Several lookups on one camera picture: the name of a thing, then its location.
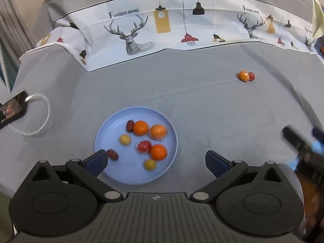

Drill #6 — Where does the white charging cable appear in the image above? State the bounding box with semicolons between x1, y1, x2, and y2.
11;93;51;136

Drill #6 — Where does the light blue plate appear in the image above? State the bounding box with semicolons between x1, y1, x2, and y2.
94;107;178;185

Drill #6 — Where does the small tangerine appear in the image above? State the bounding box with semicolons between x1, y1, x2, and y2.
133;120;149;136
150;144;168;161

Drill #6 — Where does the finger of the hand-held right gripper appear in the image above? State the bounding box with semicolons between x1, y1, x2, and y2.
312;127;324;143
282;126;310;153

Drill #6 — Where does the grey curtain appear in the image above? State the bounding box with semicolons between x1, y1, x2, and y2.
0;0;36;56

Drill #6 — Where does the red cherry tomato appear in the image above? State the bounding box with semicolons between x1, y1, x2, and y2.
137;140;152;153

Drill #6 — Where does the black smartphone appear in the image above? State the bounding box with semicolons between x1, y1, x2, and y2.
0;91;29;130

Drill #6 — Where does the grey fuzzy cloth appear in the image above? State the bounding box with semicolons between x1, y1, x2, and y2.
277;163;306;236

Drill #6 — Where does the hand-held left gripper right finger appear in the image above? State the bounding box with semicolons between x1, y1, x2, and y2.
190;150;289;204

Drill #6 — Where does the black and white pole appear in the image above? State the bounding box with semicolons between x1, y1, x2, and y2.
0;40;12;94

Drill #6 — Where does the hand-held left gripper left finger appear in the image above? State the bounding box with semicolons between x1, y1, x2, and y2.
25;150;123;204

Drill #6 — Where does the pale yellow cloth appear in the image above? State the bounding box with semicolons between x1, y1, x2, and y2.
312;0;324;40

